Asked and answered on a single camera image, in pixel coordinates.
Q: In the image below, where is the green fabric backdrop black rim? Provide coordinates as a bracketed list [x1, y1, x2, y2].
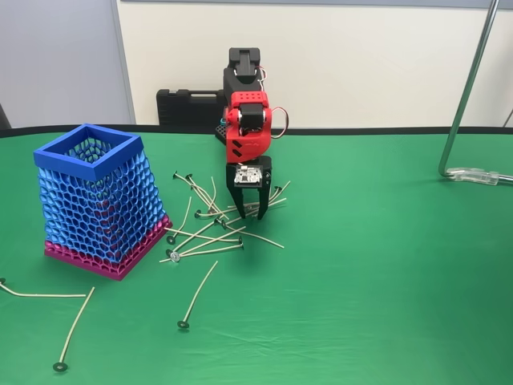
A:
[0, 124, 513, 385]

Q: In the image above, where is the chrome metal stand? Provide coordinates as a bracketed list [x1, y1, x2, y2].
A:
[438, 0, 513, 187]

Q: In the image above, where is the black plastic tool case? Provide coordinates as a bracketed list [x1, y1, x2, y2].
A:
[156, 88, 226, 127]

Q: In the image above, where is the blue and magenta lattice basket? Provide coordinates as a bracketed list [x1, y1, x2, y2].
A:
[33, 123, 174, 282]

